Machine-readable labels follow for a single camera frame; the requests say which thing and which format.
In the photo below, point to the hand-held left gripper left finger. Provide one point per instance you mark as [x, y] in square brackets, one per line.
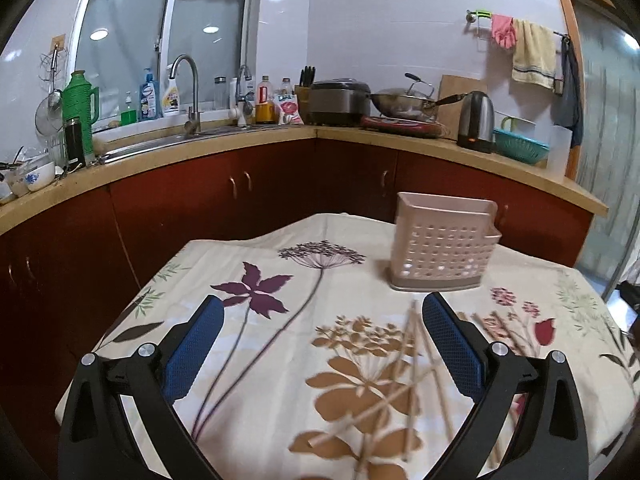
[192, 350]

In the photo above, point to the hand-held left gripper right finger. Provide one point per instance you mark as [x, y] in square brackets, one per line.
[452, 345]

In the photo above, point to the pile of wooden chopsticks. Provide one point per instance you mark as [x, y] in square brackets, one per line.
[414, 330]

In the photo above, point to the pink perforated utensil holder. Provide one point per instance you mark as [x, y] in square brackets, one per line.
[440, 250]

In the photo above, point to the floral tablecloth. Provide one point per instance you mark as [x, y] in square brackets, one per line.
[280, 360]

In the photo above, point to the beige kitchen countertop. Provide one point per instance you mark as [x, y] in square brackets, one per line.
[425, 147]

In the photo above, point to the teal plastic basket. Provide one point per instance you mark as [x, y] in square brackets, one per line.
[520, 147]

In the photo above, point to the steel sink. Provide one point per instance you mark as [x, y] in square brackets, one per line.
[150, 142]

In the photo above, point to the white plastic pitcher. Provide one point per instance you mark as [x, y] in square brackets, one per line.
[559, 152]

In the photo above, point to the red induction cooker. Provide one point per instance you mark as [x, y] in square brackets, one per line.
[400, 126]

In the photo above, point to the steel electric kettle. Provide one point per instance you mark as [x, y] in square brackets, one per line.
[475, 120]

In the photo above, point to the steel kitchen faucet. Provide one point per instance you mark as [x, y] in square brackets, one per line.
[192, 120]

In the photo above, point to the white bowl with blue flower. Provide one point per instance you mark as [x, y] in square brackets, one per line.
[39, 177]

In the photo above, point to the white mug with green rim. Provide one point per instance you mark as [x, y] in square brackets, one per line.
[522, 124]

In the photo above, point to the dark drinking bottle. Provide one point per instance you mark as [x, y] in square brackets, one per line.
[75, 142]

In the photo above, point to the small green soap bottle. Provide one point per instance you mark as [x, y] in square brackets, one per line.
[128, 116]

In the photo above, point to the small white tap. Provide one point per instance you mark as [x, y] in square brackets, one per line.
[243, 110]

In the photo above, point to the stack of white bowls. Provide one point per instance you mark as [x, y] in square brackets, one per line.
[12, 180]

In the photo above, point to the steel wok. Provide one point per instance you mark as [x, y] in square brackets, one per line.
[400, 102]

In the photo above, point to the cooking oil bottle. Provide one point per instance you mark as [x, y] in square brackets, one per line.
[265, 110]

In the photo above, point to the white cleaner bottle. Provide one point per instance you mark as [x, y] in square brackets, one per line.
[171, 100]

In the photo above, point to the blue dish soap bottle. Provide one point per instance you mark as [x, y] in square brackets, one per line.
[149, 97]

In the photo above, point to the glass jar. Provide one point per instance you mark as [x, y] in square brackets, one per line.
[220, 94]

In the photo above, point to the pink snack bag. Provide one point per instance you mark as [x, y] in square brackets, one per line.
[290, 109]

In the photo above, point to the wooden cutting board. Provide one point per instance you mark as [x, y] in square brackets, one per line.
[452, 85]

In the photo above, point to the dark rice cooker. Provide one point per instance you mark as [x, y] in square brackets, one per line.
[337, 102]

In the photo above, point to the green thermos flask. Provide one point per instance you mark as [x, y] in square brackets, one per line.
[80, 105]

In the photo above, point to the hanging metal strainer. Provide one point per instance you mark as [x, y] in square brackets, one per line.
[47, 117]

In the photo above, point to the blue grey cloth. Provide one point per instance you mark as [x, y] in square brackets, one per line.
[570, 95]

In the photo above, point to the knife block with knives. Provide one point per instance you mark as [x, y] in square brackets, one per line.
[302, 95]

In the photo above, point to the yellow towel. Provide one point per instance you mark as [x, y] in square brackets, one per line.
[535, 50]

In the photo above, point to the pink rubber gloves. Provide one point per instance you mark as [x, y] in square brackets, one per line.
[502, 32]

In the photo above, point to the sliding glass window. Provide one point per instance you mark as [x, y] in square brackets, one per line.
[125, 35]

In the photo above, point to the glass door with wooden frame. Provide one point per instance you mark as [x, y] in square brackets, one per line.
[605, 160]

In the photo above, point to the metal towel rail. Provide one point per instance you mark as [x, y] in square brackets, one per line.
[472, 17]

